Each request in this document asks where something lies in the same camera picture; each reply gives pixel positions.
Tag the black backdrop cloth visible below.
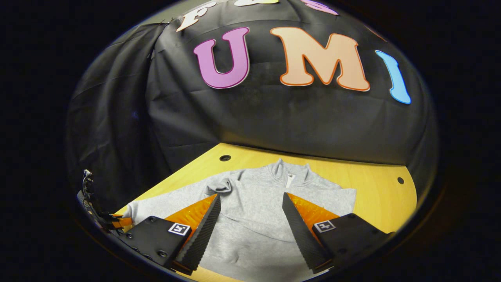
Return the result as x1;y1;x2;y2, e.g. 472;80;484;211
65;0;439;220

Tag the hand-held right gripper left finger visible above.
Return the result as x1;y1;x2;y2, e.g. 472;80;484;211
117;193;222;276

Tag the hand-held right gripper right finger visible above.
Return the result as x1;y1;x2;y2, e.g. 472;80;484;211
282;192;396;275

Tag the grey sweatshirt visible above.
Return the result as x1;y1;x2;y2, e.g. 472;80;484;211
122;158;357;282

